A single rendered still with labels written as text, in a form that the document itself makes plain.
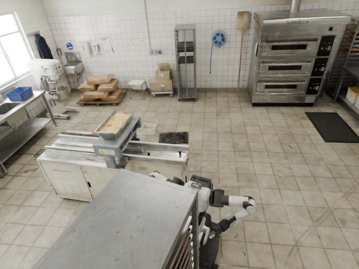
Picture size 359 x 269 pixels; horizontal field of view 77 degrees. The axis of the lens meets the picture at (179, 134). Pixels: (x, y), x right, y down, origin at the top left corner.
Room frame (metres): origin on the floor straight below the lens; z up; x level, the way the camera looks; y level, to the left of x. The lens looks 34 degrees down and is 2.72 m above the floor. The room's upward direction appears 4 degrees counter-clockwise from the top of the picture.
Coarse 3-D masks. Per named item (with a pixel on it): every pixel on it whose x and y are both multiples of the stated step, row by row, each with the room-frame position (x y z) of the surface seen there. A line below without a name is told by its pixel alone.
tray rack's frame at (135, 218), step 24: (120, 192) 0.82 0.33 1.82; (144, 192) 0.81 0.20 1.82; (168, 192) 0.80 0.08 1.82; (96, 216) 0.68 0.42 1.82; (120, 216) 0.67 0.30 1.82; (144, 216) 0.67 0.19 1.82; (168, 216) 0.66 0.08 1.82; (72, 240) 0.57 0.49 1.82; (96, 240) 0.56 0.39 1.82; (120, 240) 0.55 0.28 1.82; (144, 240) 0.55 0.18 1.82; (168, 240) 0.54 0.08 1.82; (48, 264) 0.47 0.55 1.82; (72, 264) 0.47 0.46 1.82; (96, 264) 0.46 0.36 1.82; (120, 264) 0.45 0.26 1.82; (144, 264) 0.45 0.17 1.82
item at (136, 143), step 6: (66, 138) 2.84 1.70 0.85; (72, 138) 2.82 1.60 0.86; (78, 138) 2.79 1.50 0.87; (84, 138) 2.76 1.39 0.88; (90, 138) 2.74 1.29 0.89; (96, 138) 2.72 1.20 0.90; (132, 144) 2.57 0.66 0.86; (138, 144) 2.55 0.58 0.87; (144, 144) 2.53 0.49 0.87; (150, 144) 2.51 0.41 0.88; (156, 144) 2.48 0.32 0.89; (162, 144) 2.47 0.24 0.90; (168, 144) 2.46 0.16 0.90; (174, 144) 2.45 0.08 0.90; (186, 150) 2.38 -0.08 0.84
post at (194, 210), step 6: (192, 192) 0.79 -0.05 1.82; (192, 210) 0.79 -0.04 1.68; (192, 216) 0.79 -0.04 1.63; (192, 222) 0.79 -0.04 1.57; (192, 228) 0.79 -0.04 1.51; (198, 228) 0.80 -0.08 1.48; (192, 234) 0.79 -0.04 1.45; (198, 234) 0.80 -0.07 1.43; (198, 240) 0.80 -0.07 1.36; (198, 246) 0.80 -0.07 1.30; (198, 252) 0.79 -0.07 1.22; (198, 258) 0.79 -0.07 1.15; (198, 264) 0.79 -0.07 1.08
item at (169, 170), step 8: (136, 152) 2.41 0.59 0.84; (144, 152) 2.39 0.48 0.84; (152, 152) 2.38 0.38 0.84; (160, 152) 2.37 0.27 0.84; (168, 152) 2.36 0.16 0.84; (176, 152) 2.35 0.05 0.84; (184, 152) 2.34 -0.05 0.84; (136, 160) 2.24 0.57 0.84; (136, 168) 2.25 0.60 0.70; (144, 168) 2.22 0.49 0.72; (152, 168) 2.19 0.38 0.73; (160, 168) 2.16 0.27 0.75; (168, 168) 2.13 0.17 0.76; (176, 168) 2.11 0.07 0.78; (168, 176) 2.14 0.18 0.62; (176, 176) 2.11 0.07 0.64; (184, 176) 2.19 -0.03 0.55; (184, 184) 2.16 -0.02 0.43
